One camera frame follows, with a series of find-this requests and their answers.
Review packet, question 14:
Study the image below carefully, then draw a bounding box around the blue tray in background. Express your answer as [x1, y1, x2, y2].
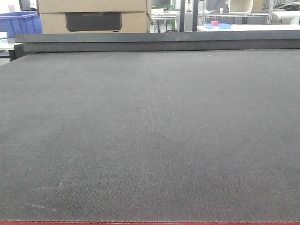
[204, 23, 232, 30]

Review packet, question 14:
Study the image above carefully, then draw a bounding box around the metal shelving rack background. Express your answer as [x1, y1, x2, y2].
[202, 0, 275, 25]

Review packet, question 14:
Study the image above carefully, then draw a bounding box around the upper cardboard box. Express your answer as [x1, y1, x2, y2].
[38, 0, 151, 13]

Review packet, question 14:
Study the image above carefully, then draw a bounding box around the blue plastic crate far left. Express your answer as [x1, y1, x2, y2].
[0, 11, 42, 38]

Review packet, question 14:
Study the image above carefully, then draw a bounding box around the cardboard box with black label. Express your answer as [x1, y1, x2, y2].
[40, 12, 150, 34]

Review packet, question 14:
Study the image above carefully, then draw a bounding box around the white background table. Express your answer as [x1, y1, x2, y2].
[197, 24, 300, 32]

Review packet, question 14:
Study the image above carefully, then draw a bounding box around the dark grey conveyor end rail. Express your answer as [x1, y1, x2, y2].
[15, 30, 300, 53]

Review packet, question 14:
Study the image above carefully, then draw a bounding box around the pink block in background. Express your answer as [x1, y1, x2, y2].
[210, 21, 219, 26]

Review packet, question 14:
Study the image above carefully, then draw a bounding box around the black vertical pole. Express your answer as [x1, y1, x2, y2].
[192, 0, 199, 32]

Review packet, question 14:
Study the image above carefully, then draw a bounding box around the dark grey conveyor belt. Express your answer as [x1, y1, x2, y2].
[0, 50, 300, 223]

